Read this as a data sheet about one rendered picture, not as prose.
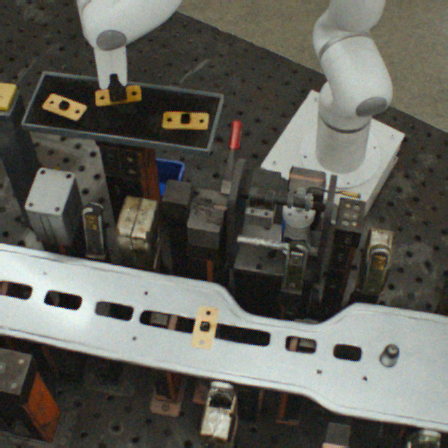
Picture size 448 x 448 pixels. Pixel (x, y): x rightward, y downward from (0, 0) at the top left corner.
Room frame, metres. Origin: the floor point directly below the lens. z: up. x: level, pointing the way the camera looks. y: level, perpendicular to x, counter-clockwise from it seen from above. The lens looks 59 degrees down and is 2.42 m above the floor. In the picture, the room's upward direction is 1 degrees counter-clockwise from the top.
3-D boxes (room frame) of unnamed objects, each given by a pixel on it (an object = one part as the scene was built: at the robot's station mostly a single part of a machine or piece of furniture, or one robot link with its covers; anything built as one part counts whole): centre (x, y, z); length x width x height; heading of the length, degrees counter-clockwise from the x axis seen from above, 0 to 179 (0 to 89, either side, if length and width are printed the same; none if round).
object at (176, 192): (0.86, 0.09, 0.90); 0.05 x 0.05 x 0.40; 78
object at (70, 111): (1.02, 0.31, 1.17); 0.08 x 0.04 x 0.01; 64
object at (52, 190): (0.86, 0.33, 0.90); 0.13 x 0.10 x 0.41; 168
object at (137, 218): (0.82, 0.17, 0.89); 0.13 x 0.11 x 0.38; 168
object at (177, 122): (0.98, 0.07, 1.17); 0.08 x 0.04 x 0.01; 86
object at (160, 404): (0.65, 0.12, 0.84); 0.17 x 0.06 x 0.29; 168
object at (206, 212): (0.83, 0.03, 0.89); 0.13 x 0.11 x 0.38; 168
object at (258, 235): (0.81, -0.10, 0.94); 0.18 x 0.13 x 0.49; 78
